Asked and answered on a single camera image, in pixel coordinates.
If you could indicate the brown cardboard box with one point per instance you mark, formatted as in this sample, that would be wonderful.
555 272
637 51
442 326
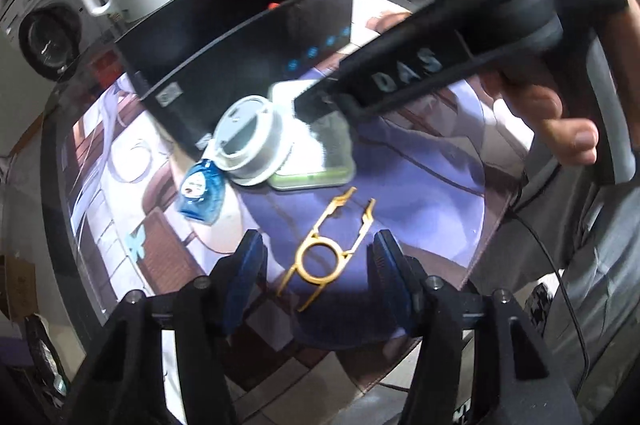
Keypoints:
17 285

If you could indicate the yellow keycap puller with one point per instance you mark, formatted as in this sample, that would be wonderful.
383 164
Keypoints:
311 237

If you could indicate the printed desk mat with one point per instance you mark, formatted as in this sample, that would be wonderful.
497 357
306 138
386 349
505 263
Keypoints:
425 185

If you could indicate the black cardboard box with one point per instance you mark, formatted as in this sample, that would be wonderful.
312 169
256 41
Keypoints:
200 40

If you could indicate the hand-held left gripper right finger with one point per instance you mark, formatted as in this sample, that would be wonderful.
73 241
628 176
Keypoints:
390 280

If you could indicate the red cardboard box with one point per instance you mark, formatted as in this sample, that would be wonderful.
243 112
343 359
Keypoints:
102 72

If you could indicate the person's right hand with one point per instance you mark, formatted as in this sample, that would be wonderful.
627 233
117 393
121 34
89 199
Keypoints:
575 140

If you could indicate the person's grey trousers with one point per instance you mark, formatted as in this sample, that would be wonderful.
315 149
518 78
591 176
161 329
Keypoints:
610 280

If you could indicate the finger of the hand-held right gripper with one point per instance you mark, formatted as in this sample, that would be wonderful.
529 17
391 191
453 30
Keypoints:
320 102

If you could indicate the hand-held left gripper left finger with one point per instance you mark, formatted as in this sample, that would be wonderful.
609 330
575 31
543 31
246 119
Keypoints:
245 275

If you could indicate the black trash bag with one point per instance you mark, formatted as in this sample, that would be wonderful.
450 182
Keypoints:
42 345

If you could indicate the white washing machine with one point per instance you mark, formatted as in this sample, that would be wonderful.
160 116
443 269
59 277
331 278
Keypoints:
45 35

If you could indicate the green plastic case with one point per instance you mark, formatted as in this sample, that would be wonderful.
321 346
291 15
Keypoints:
330 155

